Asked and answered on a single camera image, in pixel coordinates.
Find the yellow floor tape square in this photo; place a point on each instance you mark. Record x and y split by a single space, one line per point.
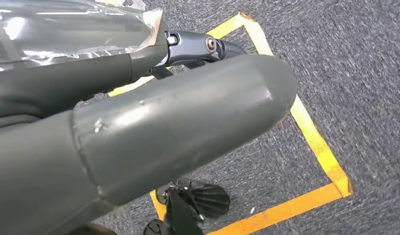
316 146

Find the white paper scrap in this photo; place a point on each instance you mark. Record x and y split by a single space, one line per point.
252 211

